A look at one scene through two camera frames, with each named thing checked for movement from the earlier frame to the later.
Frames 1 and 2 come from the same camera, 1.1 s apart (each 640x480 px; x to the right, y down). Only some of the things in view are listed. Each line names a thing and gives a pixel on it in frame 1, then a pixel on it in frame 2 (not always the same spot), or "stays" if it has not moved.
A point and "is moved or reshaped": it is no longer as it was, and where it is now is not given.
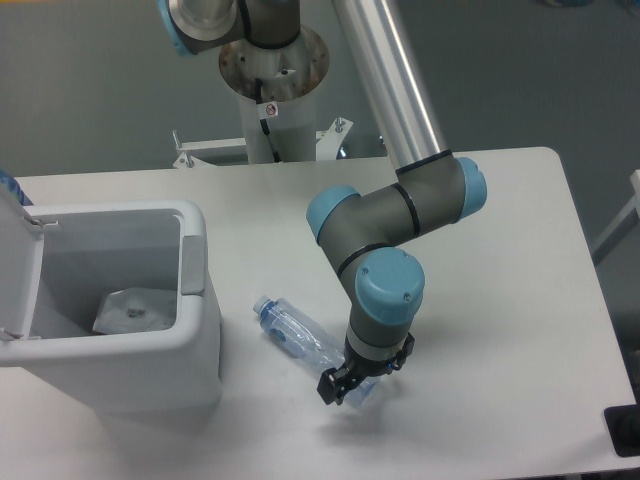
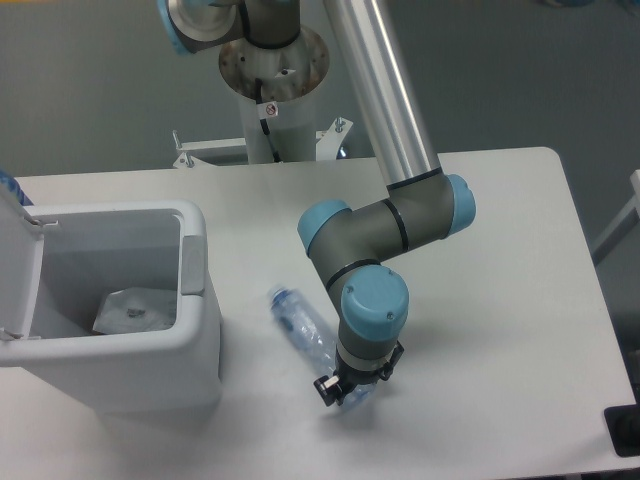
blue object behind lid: [14, 187] stays
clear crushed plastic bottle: [310, 342] is moved or reshaped
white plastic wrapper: [137, 309] stays
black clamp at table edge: [623, 426] stays
